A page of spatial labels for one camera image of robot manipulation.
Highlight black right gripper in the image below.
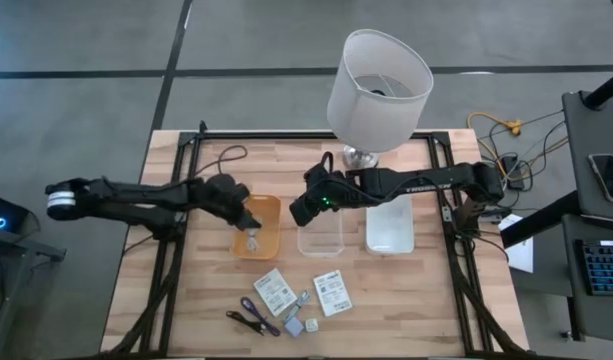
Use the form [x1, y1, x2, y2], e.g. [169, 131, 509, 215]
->
[288, 163, 348, 228]

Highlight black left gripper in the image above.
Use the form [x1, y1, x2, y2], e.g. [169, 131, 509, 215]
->
[200, 172, 263, 232]

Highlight white labelled package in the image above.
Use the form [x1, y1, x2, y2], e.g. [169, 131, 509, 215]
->
[313, 269, 354, 318]
[252, 267, 299, 318]

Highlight purple strap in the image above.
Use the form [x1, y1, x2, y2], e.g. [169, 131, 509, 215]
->
[239, 296, 282, 337]

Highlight small grey-blue box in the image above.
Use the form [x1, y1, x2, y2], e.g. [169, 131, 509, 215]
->
[283, 315, 306, 338]

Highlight orange plastic bin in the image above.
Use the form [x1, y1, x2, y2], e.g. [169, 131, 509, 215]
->
[229, 193, 282, 261]

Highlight clear plastic bin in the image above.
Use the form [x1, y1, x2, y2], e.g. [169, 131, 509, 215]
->
[296, 207, 345, 258]

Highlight white plastic bin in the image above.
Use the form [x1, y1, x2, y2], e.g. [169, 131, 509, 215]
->
[364, 194, 416, 256]

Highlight chrome lamp base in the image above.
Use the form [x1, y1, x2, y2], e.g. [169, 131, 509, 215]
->
[342, 144, 381, 171]

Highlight white fabric lamp shade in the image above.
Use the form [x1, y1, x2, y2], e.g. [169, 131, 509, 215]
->
[326, 28, 435, 154]

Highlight black power adapter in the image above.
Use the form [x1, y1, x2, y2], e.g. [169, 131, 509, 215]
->
[500, 154, 526, 191]

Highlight white paper sheet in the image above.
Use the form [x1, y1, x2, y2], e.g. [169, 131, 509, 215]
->
[498, 213, 535, 274]

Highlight grey metal stand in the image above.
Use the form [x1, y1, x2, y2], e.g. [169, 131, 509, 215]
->
[0, 224, 67, 360]

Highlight black beam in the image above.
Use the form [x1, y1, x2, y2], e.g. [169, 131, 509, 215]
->
[500, 191, 582, 250]

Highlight black box with blue light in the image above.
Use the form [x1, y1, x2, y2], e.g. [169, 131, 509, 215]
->
[0, 192, 30, 234]

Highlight grey desk with phone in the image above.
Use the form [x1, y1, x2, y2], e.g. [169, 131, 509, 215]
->
[560, 89, 613, 221]

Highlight smartphone with dark screen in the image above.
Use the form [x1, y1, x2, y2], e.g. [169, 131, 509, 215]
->
[588, 153, 613, 203]

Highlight black backlit keyboard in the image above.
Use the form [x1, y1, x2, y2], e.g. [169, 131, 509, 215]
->
[575, 238, 613, 297]

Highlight grey desk with keyboard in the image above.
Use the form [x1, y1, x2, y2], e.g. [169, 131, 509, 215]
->
[560, 213, 613, 344]

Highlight black pole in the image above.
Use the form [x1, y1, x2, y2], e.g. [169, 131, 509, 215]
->
[583, 67, 613, 111]

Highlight black aluminium table frame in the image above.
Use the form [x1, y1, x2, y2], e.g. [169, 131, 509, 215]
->
[100, 119, 530, 359]

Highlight dark left arm cable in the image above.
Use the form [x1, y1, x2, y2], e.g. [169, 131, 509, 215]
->
[195, 144, 249, 177]

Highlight yellow floor cable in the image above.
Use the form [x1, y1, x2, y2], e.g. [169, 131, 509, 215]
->
[466, 111, 525, 184]

